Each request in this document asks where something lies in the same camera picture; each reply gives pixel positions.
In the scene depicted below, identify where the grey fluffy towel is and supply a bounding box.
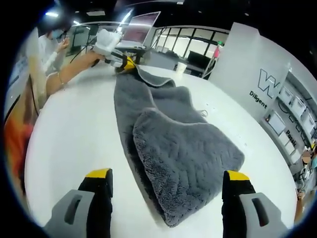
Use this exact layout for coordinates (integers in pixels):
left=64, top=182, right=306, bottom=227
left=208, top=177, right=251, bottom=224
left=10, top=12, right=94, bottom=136
left=113, top=65, right=246, bottom=228

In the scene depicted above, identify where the person's left hand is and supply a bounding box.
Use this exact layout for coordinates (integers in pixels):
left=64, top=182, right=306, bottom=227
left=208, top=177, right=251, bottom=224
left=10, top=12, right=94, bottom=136
left=85, top=51, right=105, bottom=68

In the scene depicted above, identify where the white light bar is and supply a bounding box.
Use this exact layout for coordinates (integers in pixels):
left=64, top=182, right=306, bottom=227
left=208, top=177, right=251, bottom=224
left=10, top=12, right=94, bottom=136
left=116, top=8, right=134, bottom=34

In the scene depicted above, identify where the tilted computer monitor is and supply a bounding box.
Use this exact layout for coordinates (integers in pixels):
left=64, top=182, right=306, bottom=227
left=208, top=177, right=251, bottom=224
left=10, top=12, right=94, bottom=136
left=121, top=11, right=161, bottom=47

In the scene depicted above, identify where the grey counter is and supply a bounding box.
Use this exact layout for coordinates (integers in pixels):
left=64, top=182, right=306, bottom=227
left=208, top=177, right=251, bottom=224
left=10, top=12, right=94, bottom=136
left=148, top=51, right=189, bottom=72

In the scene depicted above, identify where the white paper cup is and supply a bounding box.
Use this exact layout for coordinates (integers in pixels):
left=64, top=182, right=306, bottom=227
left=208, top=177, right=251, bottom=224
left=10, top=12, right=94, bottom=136
left=176, top=61, right=188, bottom=78

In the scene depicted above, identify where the black monitor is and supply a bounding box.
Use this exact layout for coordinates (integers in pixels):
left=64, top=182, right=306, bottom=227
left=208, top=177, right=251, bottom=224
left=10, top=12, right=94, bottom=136
left=187, top=50, right=211, bottom=72

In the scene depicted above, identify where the white ladder stand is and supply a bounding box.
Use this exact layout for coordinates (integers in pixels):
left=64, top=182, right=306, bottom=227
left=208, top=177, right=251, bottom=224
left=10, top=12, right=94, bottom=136
left=203, top=58, right=216, bottom=79

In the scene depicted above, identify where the person's orange clothing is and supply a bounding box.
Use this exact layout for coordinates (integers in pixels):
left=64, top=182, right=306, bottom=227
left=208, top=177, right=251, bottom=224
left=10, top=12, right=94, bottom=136
left=3, top=116, right=33, bottom=189

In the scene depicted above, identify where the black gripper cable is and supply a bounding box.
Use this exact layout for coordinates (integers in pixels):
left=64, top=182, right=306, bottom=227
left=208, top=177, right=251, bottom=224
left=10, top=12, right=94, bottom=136
left=70, top=41, right=98, bottom=62

